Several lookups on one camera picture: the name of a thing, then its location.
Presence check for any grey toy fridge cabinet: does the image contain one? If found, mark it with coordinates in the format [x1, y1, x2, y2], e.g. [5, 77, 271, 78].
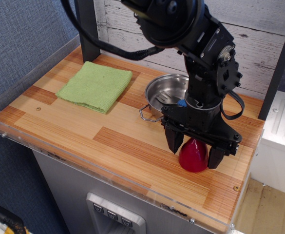
[34, 151, 210, 234]

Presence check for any silver metal pot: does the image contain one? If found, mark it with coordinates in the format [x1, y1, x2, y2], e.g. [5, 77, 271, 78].
[139, 74, 189, 122]

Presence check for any white side cabinet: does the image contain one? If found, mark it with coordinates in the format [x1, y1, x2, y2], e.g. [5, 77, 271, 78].
[250, 91, 285, 193]

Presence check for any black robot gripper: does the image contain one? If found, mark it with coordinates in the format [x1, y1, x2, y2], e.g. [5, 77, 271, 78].
[161, 96, 242, 169]

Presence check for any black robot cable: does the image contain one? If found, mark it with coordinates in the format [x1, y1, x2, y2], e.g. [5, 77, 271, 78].
[60, 0, 165, 61]

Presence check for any clear acrylic table guard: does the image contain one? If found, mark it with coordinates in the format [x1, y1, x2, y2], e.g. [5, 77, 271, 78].
[0, 37, 264, 234]

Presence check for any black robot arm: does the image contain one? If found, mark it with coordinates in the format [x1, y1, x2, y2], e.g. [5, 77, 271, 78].
[123, 0, 245, 169]

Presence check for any silver dispenser button panel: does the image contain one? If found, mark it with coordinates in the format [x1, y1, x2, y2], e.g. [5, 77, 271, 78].
[86, 193, 146, 234]

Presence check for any black right vertical post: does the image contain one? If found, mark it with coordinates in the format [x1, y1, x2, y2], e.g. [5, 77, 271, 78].
[258, 42, 285, 120]

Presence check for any green folded cloth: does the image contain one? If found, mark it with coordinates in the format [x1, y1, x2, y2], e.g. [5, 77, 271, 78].
[56, 61, 133, 114]

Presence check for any yellow object bottom corner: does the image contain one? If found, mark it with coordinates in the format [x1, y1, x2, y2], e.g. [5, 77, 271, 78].
[4, 227, 19, 234]

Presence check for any blue handled metal spatula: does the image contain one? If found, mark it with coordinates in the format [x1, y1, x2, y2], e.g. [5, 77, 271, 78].
[155, 92, 187, 107]

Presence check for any red toy potato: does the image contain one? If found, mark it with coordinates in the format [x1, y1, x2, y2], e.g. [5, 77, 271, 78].
[179, 138, 208, 173]

